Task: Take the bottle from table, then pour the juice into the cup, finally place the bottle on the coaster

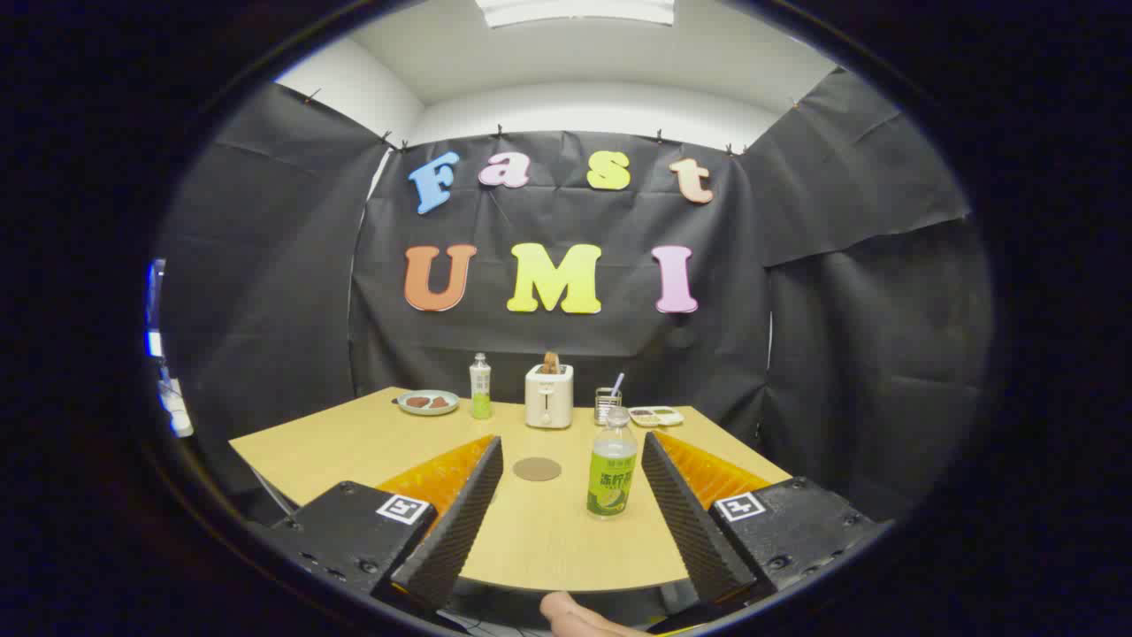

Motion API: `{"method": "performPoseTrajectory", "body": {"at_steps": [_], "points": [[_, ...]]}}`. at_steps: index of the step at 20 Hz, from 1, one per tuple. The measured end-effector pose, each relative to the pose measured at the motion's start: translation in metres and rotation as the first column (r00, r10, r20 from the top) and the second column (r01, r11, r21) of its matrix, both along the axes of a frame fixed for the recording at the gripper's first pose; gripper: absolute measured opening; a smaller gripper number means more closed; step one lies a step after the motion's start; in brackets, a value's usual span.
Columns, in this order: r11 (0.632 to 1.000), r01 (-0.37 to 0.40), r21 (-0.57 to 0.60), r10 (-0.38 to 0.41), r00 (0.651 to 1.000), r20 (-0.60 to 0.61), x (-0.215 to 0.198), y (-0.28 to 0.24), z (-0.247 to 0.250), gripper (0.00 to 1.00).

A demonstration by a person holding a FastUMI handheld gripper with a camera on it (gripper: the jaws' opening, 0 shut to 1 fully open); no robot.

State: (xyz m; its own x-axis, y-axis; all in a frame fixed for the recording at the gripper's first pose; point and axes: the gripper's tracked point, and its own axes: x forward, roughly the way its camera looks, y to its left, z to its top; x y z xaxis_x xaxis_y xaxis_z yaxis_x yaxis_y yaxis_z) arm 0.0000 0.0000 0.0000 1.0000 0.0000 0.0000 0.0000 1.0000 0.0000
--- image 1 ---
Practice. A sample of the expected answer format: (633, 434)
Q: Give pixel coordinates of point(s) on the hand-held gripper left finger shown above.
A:
(460, 522)

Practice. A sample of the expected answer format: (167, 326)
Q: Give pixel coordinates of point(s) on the pale green plate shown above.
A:
(428, 410)

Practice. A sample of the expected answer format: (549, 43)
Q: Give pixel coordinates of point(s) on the brown toast slice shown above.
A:
(551, 363)

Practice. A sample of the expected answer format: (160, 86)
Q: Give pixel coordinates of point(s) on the white divided snack tray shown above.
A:
(656, 416)

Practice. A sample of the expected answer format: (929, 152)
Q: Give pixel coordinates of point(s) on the cream toaster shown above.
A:
(548, 402)

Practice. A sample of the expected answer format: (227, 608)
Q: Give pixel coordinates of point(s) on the wooden table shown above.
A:
(354, 451)

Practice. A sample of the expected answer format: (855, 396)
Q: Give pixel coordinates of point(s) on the white and blue equipment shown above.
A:
(177, 411)

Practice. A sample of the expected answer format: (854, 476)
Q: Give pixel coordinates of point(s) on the slim bottle with green drink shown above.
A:
(480, 398)

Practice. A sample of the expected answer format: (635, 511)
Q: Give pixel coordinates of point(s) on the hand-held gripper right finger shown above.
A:
(685, 513)

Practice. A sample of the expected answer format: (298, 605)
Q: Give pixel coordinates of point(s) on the clear juice bottle green label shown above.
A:
(611, 478)

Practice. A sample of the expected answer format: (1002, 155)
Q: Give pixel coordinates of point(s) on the round brown coaster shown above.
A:
(537, 469)

